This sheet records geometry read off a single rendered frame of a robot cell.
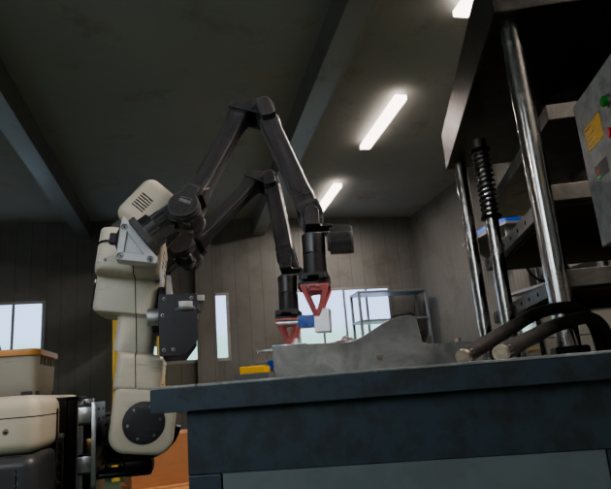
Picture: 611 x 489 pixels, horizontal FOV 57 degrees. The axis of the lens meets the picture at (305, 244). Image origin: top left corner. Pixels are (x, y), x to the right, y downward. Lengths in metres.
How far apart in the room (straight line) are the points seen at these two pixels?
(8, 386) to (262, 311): 7.75
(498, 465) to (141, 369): 0.96
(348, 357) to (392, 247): 8.53
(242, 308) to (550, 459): 8.42
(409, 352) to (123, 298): 0.77
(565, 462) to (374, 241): 9.08
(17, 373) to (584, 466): 1.25
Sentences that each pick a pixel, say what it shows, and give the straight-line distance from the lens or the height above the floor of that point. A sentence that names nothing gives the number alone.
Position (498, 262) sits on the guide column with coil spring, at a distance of 2.41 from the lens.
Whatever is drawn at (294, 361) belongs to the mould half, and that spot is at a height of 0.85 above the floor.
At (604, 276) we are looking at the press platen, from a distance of 1.75.
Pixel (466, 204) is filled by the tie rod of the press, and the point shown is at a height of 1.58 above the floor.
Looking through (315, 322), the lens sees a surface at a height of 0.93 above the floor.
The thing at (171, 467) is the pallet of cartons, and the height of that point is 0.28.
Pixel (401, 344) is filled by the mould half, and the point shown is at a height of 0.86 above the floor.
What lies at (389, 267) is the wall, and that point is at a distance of 9.84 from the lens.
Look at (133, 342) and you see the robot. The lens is 1.59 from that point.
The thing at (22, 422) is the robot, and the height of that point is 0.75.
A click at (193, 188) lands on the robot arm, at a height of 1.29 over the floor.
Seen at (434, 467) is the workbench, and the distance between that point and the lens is 0.85.
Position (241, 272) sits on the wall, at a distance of 9.25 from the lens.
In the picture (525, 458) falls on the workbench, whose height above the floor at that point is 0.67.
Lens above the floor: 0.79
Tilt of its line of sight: 14 degrees up
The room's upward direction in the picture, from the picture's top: 5 degrees counter-clockwise
